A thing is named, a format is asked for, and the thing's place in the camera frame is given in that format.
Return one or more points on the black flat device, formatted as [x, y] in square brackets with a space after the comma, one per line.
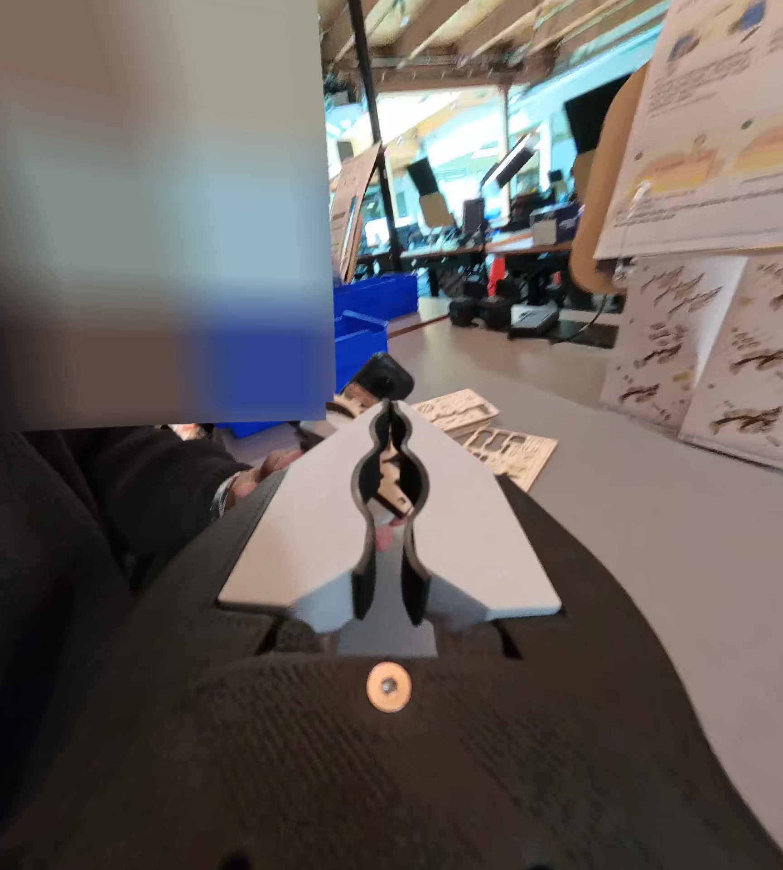
[534, 321]

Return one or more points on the assembly diagram sheet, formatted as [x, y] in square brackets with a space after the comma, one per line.
[765, 380]
[663, 340]

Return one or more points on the wooden parts sheet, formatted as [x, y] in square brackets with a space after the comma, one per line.
[456, 408]
[520, 452]

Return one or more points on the grey desk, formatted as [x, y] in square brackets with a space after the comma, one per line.
[636, 544]

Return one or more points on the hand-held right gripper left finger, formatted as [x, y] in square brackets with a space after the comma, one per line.
[296, 544]

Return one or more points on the person's left forearm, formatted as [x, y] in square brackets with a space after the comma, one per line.
[126, 476]

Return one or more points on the black monitor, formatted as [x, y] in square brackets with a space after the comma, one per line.
[592, 112]

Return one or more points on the wooden laser-cut model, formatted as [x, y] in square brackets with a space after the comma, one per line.
[395, 493]

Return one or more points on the brown cardboard stand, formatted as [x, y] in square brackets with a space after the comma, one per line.
[595, 204]

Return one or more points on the black metal pole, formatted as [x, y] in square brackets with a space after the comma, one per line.
[371, 102]

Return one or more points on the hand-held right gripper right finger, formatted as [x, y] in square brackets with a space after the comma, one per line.
[473, 544]

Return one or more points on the person's left hand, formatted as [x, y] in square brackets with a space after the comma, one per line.
[266, 472]

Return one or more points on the blue plastic bin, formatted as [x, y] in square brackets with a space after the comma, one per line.
[361, 346]
[378, 296]

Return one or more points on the printed instruction poster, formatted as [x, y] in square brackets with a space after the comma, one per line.
[724, 122]

